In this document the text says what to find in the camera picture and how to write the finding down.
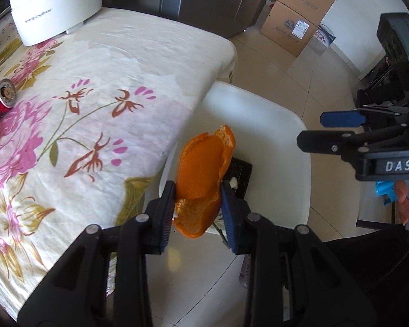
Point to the floral tablecloth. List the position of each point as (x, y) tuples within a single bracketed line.
[(105, 58)]

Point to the white electric pot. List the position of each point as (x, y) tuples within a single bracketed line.
[(54, 6)]

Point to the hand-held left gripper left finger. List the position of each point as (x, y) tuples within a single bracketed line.
[(167, 211)]

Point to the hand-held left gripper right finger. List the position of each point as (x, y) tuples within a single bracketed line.
[(228, 218)]

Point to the crushed red can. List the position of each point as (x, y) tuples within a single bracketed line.
[(1, 102)]

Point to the person's right hand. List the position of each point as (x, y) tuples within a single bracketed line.
[(405, 201)]

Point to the white plastic bin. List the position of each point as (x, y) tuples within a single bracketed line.
[(276, 163)]

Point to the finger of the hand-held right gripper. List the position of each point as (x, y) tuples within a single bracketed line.
[(327, 141), (340, 119)]

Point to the orange peel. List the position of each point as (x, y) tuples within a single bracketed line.
[(197, 170)]

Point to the person's dark clothing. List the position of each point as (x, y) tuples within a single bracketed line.
[(378, 272)]

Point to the black plastic tray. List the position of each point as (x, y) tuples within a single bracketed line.
[(242, 173)]

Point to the white printed bag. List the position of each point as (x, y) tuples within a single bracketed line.
[(323, 35)]

